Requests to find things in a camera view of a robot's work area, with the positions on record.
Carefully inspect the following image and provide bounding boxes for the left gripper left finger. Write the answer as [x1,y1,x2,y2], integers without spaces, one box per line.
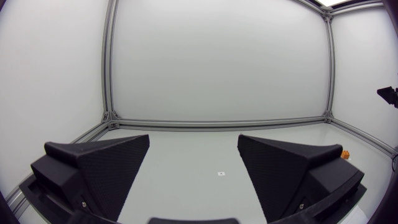
[30,134,150,222]

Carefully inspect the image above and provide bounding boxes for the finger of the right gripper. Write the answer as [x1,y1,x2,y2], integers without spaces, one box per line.
[376,86,398,109]

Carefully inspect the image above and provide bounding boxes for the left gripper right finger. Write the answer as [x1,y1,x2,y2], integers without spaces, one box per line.
[237,134,365,223]

